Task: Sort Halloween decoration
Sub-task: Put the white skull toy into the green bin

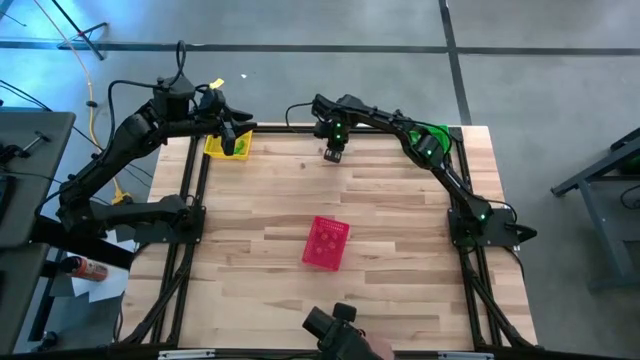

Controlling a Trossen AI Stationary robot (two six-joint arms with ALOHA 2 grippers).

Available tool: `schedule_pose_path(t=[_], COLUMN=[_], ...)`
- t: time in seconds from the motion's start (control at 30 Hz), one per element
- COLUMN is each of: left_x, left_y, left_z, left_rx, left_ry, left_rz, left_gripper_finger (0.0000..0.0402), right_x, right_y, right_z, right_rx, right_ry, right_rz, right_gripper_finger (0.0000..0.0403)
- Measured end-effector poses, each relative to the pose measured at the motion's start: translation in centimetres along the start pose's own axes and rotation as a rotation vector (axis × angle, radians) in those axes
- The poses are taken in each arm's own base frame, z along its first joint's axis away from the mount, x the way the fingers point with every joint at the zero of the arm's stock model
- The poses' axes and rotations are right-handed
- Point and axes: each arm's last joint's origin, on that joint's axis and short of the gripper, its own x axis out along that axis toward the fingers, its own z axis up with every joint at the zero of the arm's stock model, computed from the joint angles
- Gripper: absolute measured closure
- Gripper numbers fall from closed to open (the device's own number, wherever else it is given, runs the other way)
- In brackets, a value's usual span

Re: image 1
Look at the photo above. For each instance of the green plastic basket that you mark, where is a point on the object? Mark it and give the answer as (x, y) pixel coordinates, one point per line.
(444, 132)

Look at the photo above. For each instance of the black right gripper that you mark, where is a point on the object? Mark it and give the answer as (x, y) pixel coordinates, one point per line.
(334, 135)

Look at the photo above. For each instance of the black tripod stand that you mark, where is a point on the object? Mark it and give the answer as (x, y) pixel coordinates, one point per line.
(82, 35)

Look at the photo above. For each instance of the yellow plastic basket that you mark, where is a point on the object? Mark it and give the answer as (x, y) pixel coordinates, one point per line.
(215, 147)

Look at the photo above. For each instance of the black diagonal beam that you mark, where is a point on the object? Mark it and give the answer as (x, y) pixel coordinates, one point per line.
(85, 245)

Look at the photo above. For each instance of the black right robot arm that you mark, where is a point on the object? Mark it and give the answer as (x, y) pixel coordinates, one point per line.
(450, 175)

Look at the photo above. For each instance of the green plastic hand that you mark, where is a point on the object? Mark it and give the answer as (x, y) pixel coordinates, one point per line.
(243, 144)
(237, 150)

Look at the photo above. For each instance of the black clamp tool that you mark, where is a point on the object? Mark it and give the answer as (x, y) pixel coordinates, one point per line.
(10, 152)

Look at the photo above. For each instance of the black caster wheel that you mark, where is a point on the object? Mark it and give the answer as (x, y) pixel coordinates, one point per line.
(48, 341)

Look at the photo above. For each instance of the person's hand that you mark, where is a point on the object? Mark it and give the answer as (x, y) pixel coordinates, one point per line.
(382, 350)

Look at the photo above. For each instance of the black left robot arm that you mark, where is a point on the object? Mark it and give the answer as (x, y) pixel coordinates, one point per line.
(100, 165)

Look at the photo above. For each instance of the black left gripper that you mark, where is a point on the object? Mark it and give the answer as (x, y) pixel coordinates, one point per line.
(214, 112)

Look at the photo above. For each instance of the dark grey cart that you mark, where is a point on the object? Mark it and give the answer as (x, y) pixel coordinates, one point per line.
(615, 225)

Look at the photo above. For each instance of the red plastic basket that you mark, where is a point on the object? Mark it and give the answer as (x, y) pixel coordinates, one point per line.
(312, 260)

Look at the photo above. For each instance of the orange bottle black cap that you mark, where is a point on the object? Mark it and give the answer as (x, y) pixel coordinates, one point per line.
(90, 270)

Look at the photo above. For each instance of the grey side table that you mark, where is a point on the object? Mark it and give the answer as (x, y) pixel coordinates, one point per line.
(35, 122)

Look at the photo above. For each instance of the silver metal bracket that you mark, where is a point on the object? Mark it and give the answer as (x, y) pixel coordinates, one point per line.
(185, 354)
(465, 355)

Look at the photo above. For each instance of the white paper sheets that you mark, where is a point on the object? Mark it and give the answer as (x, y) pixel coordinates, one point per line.
(107, 287)

